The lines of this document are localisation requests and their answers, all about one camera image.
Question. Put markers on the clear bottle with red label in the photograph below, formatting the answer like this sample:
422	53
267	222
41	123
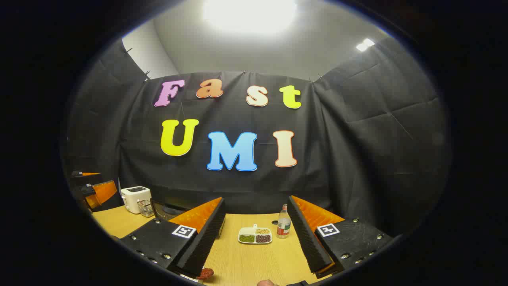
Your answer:
283	224

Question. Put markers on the large ceiling light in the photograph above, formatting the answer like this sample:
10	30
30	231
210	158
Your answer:
250	14

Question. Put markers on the black electric oven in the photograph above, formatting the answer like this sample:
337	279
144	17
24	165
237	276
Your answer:
170	208

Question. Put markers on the white divided dish of beans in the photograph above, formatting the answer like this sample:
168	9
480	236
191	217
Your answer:
254	235

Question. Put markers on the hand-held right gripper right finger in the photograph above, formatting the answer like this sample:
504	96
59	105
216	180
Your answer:
307	238

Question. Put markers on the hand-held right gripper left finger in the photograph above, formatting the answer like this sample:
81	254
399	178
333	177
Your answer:
206	234

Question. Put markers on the white toaster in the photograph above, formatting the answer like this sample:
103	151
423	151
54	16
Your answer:
135	198

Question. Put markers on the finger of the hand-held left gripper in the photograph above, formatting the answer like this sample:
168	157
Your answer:
105	194
85	178

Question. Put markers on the reddish-brown sausage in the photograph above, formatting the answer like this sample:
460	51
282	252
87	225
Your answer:
206	273

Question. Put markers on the small ceiling light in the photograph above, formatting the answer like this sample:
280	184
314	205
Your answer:
365	44

